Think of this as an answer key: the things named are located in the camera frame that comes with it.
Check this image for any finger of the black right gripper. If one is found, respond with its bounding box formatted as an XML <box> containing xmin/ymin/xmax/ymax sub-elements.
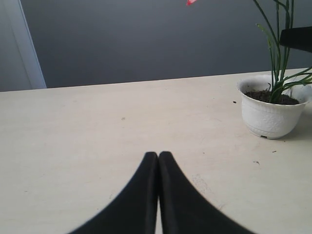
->
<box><xmin>280</xmin><ymin>26</ymin><xmax>312</xmax><ymax>52</ymax></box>

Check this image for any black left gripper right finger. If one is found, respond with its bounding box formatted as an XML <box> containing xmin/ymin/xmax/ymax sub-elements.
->
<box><xmin>158</xmin><ymin>151</ymin><xmax>252</xmax><ymax>234</ymax></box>

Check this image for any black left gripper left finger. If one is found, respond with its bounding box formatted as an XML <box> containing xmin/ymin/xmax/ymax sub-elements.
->
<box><xmin>71</xmin><ymin>152</ymin><xmax>158</xmax><ymax>234</ymax></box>

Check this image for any red artificial flower plant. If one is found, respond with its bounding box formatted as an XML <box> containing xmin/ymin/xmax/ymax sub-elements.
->
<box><xmin>186</xmin><ymin>0</ymin><xmax>312</xmax><ymax>103</ymax></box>

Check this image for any dark soil in pot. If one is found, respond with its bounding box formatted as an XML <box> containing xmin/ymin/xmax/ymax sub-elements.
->
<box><xmin>244</xmin><ymin>90</ymin><xmax>299</xmax><ymax>105</ymax></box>

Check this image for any white plastic flower pot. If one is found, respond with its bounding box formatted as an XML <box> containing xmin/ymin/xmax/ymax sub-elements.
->
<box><xmin>237</xmin><ymin>75</ymin><xmax>312</xmax><ymax>139</ymax></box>

